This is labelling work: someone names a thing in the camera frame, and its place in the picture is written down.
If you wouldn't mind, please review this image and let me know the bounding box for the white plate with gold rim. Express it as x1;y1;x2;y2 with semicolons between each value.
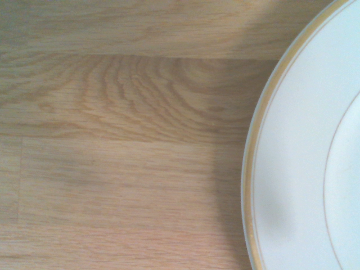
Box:
240;0;360;270

